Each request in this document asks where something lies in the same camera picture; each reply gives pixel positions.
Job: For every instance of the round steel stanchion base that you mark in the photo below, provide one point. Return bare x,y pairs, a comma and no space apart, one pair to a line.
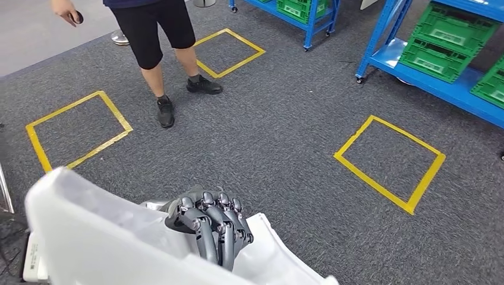
204,3
119,38

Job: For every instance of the steel table leg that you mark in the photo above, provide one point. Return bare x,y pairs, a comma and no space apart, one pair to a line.
8,196

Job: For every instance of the green plastic crate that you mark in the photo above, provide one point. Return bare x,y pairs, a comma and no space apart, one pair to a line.
453,31
433,63
301,10
492,86

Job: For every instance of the person's hand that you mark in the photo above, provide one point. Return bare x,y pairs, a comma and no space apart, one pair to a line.
65,10

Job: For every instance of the white table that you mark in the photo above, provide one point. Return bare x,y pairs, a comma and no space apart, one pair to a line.
368,4

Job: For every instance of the white plastic car part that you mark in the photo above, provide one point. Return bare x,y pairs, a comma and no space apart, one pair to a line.
98,244

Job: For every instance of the person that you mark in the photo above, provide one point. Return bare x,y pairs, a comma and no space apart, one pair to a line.
149,35

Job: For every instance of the blue steel shelf rack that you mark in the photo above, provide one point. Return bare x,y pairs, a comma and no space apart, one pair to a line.
433,90
309,35

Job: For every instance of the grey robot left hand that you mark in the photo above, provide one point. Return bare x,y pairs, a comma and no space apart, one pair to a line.
208,220

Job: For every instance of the white box with label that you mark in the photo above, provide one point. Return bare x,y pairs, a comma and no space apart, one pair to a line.
33,259

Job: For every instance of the small black handheld device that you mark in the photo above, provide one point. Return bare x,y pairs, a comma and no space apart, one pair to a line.
78,17

